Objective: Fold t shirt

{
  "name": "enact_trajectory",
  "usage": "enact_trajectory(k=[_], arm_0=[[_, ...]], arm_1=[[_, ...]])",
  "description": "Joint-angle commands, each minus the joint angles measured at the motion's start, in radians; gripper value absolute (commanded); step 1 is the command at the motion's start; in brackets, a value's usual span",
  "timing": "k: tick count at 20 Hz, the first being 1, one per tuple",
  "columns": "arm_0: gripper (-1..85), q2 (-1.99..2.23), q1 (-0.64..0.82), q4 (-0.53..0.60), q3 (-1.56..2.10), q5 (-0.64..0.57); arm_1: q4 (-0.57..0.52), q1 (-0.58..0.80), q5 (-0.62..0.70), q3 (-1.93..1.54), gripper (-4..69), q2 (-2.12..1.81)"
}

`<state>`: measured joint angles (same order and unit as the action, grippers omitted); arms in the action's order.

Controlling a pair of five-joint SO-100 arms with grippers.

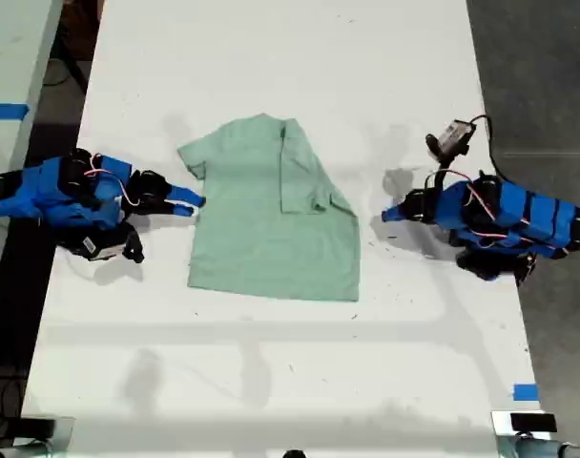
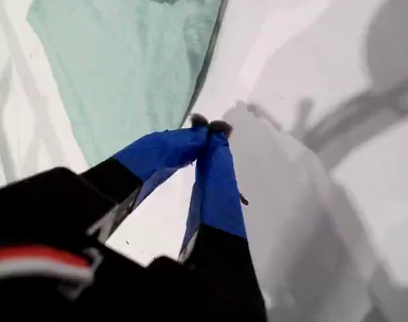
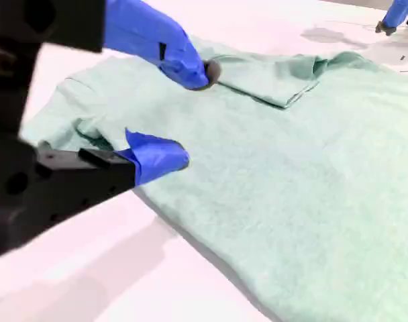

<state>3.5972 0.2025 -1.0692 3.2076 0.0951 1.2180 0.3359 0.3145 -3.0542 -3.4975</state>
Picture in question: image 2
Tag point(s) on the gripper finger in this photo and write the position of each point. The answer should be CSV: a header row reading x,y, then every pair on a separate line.
x,y
217,188
157,147

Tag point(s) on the pale green T-shirt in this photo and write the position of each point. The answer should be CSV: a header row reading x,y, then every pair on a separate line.
x,y
123,67

